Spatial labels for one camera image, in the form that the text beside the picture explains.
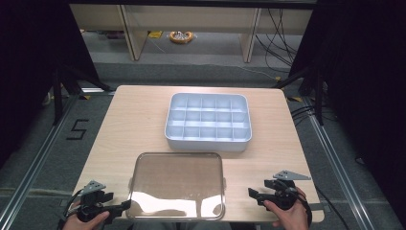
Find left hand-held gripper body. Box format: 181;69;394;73
77;179;115;223

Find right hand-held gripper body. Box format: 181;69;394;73
263;170;312;212

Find person's left hand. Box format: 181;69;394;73
61;210;111;230

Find person's right hand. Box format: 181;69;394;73
262;186;310;230

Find clear plastic box lid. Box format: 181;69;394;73
125;151;227;222

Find white compartment storage box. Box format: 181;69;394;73
164;92;253;153

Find black metal stand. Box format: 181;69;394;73
271;65;326;127
52;62;113;127

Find black curtain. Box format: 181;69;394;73
288;0;406;221
0;0;101;169

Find beige wooden desk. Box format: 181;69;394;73
69;3;314;63

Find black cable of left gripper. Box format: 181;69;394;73
56;189;84;230

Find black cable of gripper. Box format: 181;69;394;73
56;189;84;230
295;191;314;228

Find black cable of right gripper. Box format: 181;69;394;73
295;191;314;228

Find aluminium floor rail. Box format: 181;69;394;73
301;95;378;230
0;93;80;230

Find black floor cables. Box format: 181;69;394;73
289;104;336;123

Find white floor cable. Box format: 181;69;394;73
235;62;280;81

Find bundle of black cables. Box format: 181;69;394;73
254;7;304;75

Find orange ring with shiny middle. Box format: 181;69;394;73
168;30;195;45

